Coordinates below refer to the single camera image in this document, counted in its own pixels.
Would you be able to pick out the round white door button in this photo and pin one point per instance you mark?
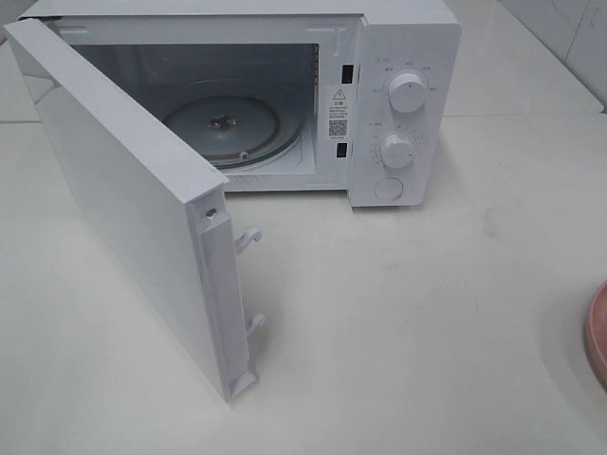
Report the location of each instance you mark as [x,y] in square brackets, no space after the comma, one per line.
[389,188]

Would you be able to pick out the white timer knob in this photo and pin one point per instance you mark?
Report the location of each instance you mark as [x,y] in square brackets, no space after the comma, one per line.
[396,152]

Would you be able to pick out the white microwave door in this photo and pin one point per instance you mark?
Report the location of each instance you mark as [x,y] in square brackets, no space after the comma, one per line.
[157,205]

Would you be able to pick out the pink round plate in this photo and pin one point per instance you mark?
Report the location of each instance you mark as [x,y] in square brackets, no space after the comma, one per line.
[594,335]

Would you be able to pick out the white warning label sticker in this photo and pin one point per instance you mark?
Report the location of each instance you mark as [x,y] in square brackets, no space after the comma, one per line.
[339,101]

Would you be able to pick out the white microwave oven body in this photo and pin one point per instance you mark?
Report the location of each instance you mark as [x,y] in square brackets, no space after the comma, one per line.
[165,54]

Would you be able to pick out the upper white power knob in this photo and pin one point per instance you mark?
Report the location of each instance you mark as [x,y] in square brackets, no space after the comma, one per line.
[407,91]

